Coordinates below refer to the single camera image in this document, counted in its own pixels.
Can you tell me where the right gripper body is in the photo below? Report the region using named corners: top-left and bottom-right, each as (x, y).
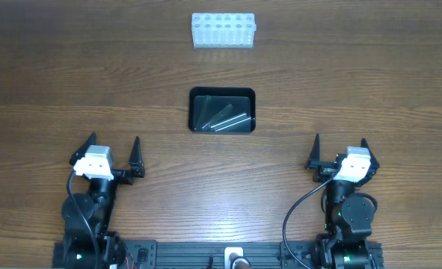
top-left (304, 159), bottom-right (381, 188)

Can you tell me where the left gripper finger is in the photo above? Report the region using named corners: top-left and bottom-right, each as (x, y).
top-left (70, 132), bottom-right (97, 166)
top-left (128, 136), bottom-right (146, 170)

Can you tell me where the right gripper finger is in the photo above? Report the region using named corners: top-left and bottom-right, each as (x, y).
top-left (308, 133), bottom-right (322, 162)
top-left (360, 137), bottom-right (381, 168)

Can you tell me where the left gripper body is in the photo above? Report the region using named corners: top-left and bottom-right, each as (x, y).
top-left (111, 167), bottom-right (146, 185)

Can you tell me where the black tray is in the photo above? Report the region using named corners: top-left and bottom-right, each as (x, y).
top-left (188, 86), bottom-right (257, 135)

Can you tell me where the white test tube rack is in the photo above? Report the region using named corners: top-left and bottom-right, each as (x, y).
top-left (191, 13), bottom-right (258, 49)

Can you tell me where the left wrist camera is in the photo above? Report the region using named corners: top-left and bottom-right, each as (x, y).
top-left (73, 144), bottom-right (115, 182)

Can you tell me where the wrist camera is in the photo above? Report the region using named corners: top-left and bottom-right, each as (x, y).
top-left (332, 146), bottom-right (371, 183)
top-left (73, 144), bottom-right (115, 182)

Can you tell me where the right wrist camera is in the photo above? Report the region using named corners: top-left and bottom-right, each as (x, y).
top-left (332, 146), bottom-right (371, 183)

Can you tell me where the black cable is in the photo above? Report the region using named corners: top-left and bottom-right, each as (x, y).
top-left (282, 171), bottom-right (337, 269)
top-left (66, 170), bottom-right (102, 269)

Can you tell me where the mounting rail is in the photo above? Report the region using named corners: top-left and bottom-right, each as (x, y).
top-left (52, 238), bottom-right (384, 269)

